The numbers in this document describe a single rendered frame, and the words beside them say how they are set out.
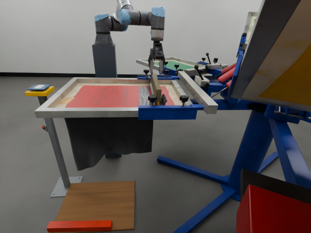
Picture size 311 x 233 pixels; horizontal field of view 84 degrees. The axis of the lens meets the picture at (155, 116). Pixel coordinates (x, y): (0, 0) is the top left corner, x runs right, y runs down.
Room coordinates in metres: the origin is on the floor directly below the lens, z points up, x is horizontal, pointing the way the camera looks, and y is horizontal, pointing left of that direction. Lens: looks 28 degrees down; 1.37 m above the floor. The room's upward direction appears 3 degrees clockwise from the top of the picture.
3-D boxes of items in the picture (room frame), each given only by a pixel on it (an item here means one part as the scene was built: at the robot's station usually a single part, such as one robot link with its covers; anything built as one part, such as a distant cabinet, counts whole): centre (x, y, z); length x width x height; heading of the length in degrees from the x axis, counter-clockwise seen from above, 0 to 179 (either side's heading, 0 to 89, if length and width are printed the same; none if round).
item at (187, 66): (1.90, -0.29, 1.05); 1.08 x 0.61 x 0.23; 37
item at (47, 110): (1.05, 0.21, 0.97); 0.79 x 0.58 x 0.04; 97
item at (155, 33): (1.09, 0.01, 1.32); 0.08 x 0.08 x 0.05
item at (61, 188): (1.10, 0.79, 0.48); 0.22 x 0.22 x 0.96; 7
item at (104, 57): (1.61, 0.47, 0.60); 0.18 x 0.18 x 1.20; 11
